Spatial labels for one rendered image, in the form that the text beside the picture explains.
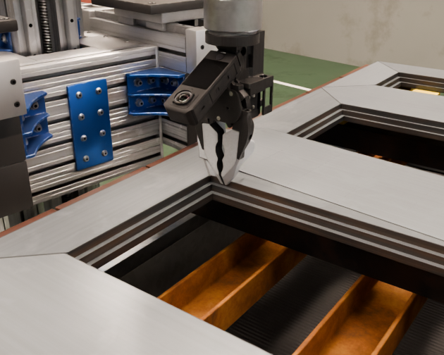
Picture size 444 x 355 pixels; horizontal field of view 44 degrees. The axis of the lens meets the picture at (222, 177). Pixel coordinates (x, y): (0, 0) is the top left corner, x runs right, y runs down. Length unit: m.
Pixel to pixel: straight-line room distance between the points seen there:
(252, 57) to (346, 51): 4.68
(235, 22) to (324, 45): 4.87
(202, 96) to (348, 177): 0.27
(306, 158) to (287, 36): 4.99
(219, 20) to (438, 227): 0.37
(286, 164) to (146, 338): 0.42
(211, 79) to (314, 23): 4.93
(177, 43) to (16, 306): 0.72
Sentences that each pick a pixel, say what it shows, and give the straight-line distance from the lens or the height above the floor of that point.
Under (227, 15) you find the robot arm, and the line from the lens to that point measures 0.69.
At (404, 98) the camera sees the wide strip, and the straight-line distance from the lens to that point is 1.23.
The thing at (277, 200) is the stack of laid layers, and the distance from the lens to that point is 0.75.
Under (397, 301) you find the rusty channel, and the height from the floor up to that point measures 0.68.
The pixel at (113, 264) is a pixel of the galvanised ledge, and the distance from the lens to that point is 0.91.
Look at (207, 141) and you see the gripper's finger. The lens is 0.77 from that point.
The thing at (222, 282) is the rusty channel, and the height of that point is 0.68.
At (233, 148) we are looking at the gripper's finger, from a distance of 0.74.
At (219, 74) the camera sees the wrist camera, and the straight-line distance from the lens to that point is 0.69.
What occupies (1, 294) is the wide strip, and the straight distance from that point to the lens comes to 0.60.
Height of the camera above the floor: 1.18
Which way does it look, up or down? 24 degrees down
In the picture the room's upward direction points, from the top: straight up
